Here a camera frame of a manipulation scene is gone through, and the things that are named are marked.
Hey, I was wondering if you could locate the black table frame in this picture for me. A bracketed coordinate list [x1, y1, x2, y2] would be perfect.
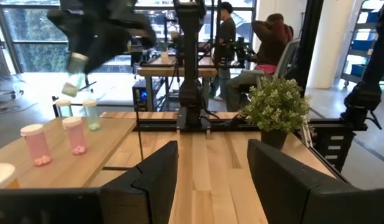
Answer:
[100, 110, 370, 184]

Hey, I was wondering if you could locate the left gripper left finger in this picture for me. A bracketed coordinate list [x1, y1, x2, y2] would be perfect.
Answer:
[0, 140, 179, 224]

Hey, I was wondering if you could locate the pink pill bottle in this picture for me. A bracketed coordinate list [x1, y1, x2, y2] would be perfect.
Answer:
[61, 116, 88, 156]
[19, 123, 53, 167]

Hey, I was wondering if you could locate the wooden shelf black metal frame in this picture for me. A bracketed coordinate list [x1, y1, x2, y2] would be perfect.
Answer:
[0, 95, 146, 189]

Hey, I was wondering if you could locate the rack with blue bins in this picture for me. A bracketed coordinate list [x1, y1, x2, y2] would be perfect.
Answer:
[340, 0, 384, 88]

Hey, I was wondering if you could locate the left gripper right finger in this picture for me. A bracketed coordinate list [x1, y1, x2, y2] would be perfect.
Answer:
[246, 138, 384, 224]

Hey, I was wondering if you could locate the teal pill bottle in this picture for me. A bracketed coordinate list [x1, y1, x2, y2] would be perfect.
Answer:
[55, 99, 73, 119]
[60, 52, 89, 98]
[82, 98, 102, 132]

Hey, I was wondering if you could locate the large orange pill bottle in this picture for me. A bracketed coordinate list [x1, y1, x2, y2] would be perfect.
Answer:
[0, 162, 21, 190]

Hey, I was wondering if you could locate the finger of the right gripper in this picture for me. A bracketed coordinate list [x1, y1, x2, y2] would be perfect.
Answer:
[84, 30, 131, 75]

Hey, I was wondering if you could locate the silver aluminium frame post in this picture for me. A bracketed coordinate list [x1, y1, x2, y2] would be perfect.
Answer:
[299, 124, 314, 149]

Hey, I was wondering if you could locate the potted green plant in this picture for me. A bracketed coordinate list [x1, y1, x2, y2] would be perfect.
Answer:
[240, 76, 311, 151]

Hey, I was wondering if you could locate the black computer tower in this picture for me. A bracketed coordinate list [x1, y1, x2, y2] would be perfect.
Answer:
[131, 79, 155, 112]

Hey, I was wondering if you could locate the black pillar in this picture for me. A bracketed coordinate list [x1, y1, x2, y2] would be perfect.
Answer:
[296, 0, 325, 94]

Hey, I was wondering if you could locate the person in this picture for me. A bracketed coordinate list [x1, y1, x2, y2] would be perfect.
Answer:
[224, 12, 295, 113]
[208, 1, 238, 102]

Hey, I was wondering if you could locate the grey office chair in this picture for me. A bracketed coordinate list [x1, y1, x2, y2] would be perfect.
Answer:
[241, 39, 301, 91]

